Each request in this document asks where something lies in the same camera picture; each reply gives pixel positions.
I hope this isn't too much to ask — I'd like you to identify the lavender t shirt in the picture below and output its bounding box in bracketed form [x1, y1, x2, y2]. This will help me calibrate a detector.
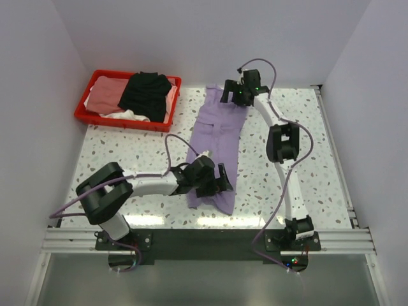
[187, 85, 248, 215]

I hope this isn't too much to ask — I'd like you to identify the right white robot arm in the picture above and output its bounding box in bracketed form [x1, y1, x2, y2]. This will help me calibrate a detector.
[221, 68, 314, 245]

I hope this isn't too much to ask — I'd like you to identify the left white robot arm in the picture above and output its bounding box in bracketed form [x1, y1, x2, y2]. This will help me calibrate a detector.
[76, 155, 233, 242]

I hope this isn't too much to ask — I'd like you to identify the light pink t shirt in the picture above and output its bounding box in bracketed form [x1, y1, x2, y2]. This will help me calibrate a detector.
[163, 84, 177, 124]

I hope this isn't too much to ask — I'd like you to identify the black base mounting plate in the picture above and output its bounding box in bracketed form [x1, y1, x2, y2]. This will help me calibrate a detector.
[94, 229, 321, 268]

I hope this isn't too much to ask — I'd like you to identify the black t shirt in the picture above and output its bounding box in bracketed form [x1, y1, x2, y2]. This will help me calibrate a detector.
[118, 72, 172, 123]

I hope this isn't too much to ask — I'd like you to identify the white cream t shirt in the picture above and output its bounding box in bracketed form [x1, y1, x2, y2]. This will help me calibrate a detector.
[99, 110, 150, 122]

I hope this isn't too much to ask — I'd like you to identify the red plastic tray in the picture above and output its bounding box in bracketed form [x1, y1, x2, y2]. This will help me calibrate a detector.
[74, 69, 182, 133]

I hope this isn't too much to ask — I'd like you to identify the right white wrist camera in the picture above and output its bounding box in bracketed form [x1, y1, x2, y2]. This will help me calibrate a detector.
[237, 67, 246, 85]

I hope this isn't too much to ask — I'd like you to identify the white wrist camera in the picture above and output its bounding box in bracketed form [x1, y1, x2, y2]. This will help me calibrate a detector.
[195, 150, 212, 161]
[237, 67, 246, 85]

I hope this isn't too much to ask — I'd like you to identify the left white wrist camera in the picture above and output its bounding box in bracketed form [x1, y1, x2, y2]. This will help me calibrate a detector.
[195, 150, 212, 161]

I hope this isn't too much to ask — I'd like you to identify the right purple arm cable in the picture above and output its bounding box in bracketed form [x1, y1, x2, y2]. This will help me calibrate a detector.
[236, 58, 315, 266]

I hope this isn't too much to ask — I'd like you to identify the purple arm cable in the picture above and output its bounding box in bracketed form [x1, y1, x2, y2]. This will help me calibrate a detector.
[236, 58, 315, 266]
[49, 133, 200, 219]

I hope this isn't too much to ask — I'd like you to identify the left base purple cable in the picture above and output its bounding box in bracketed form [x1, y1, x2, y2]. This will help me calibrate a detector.
[108, 238, 144, 273]

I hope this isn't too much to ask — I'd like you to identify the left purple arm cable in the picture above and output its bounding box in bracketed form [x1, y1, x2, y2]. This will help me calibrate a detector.
[49, 133, 200, 219]

